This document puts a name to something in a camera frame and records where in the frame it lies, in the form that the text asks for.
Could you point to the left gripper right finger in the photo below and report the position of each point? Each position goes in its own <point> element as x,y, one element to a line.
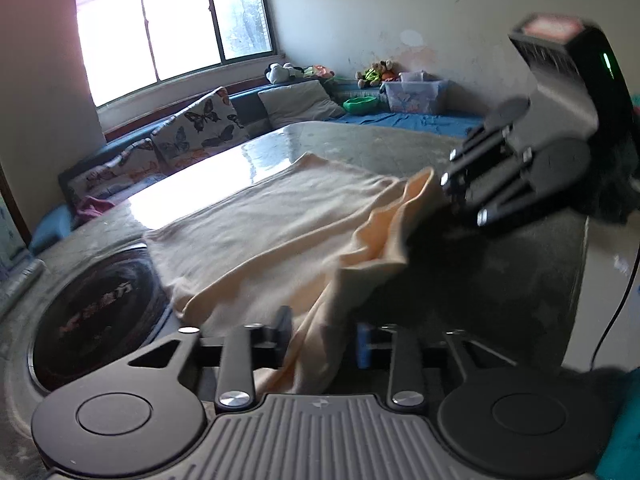
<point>405,388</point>

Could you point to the pink orange plush toy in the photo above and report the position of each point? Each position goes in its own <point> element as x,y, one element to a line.
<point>318,71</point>

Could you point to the window with green frame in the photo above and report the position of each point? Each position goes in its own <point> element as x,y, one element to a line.
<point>130,45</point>

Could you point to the green brown plush toy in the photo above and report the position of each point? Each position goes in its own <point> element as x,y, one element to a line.
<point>376,74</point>

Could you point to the cream garment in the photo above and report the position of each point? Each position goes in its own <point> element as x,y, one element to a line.
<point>318,237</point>

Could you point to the grey remote control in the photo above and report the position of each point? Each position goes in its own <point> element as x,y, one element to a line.
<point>17,285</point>

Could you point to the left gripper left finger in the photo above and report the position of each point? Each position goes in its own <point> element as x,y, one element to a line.
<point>248,348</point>

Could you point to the small butterfly print cushion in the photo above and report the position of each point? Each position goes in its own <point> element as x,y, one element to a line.
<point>133,167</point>

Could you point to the green plastic bowl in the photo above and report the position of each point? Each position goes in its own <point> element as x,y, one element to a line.
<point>361,105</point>

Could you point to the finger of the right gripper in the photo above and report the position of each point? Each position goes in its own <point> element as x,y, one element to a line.
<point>491,173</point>
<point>496,125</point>

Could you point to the large butterfly print cushion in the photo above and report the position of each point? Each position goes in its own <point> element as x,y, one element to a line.
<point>205,128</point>

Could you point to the grey plain cushion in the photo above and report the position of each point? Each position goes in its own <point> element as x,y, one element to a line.
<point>303,102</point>

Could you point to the panda plush toy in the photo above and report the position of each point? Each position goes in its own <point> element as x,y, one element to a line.
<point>277,73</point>

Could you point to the grey quilted star table cover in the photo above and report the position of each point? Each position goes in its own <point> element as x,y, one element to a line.
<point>151,414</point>

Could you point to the pink cloth on sofa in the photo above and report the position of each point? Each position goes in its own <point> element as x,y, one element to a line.
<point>90,208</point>

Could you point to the clear plastic storage box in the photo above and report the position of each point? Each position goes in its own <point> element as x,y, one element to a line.
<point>419,95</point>

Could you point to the black round induction cooktop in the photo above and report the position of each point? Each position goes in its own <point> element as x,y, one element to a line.
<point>112,308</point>

